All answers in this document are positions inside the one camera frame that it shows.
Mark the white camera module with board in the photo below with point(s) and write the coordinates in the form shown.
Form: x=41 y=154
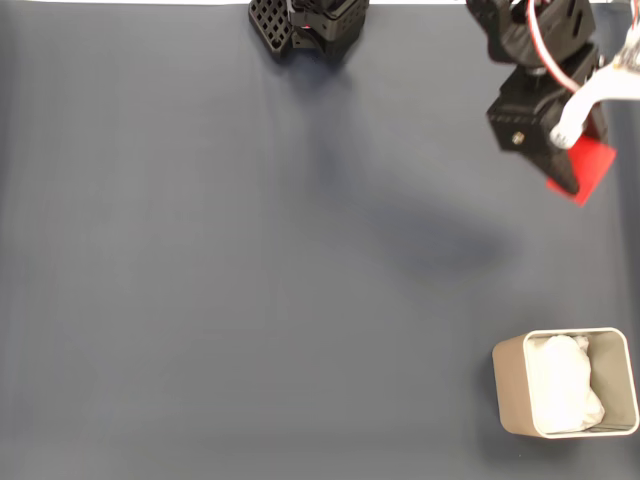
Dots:
x=600 y=82

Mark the dark grey table mat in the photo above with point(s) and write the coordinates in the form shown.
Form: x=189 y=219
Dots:
x=200 y=250

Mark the red cube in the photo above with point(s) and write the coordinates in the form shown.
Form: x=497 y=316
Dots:
x=595 y=165

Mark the white crumpled paper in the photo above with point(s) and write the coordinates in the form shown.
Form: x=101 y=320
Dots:
x=565 y=385

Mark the beige metal box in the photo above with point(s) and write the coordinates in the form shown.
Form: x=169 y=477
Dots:
x=510 y=385

